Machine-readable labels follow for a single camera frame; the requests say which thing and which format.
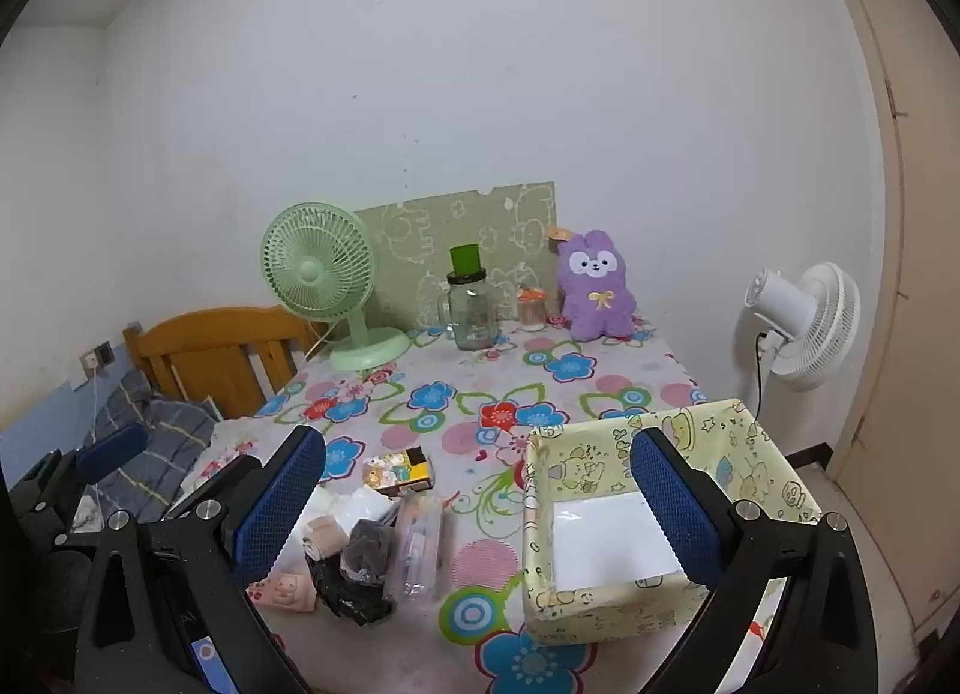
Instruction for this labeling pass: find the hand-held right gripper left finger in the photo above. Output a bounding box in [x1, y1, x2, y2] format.
[75, 426, 327, 694]

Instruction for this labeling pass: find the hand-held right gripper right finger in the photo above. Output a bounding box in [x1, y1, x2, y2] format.
[628, 427, 880, 694]

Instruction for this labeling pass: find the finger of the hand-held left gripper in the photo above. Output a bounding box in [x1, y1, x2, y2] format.
[45, 424, 149, 515]
[166, 455, 262, 519]

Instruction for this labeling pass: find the beige sock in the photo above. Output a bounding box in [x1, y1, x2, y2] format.
[302, 520, 347, 561]

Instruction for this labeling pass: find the white cloth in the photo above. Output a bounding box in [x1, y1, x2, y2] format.
[300, 487, 402, 575]

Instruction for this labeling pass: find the pink printed cloth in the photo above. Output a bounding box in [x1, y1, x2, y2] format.
[247, 570, 317, 614]

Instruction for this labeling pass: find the grey sock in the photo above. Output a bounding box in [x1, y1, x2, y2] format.
[341, 517, 398, 579]

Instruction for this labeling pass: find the black lace cloth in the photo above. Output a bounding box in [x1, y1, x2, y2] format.
[306, 551, 397, 626]

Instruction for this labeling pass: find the printed cartoon packet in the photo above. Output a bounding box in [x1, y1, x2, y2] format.
[362, 445, 436, 498]

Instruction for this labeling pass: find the yellow printed storage box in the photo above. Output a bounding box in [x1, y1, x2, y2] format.
[523, 399, 824, 644]

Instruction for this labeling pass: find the clear plastic pouch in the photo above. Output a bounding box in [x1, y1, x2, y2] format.
[386, 493, 447, 601]

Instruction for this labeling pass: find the grey plaid blanket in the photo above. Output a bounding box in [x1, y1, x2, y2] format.
[75, 367, 218, 522]

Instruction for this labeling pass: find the floral tablecloth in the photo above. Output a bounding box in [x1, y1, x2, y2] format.
[161, 315, 788, 694]

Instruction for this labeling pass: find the purple plush bunny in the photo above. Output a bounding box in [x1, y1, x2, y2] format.
[546, 227, 638, 342]

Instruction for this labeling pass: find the white floor fan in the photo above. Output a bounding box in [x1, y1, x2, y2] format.
[733, 261, 862, 432]

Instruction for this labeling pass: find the green desk fan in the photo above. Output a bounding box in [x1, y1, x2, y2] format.
[261, 202, 411, 372]

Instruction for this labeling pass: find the glass jar with green lid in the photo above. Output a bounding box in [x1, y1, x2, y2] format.
[433, 244, 500, 352]

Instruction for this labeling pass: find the beige door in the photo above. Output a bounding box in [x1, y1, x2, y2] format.
[799, 0, 960, 635]

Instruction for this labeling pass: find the green patterned board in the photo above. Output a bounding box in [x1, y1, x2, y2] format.
[352, 181, 557, 331]

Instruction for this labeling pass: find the black fan cable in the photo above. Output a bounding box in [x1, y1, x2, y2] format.
[752, 334, 771, 426]

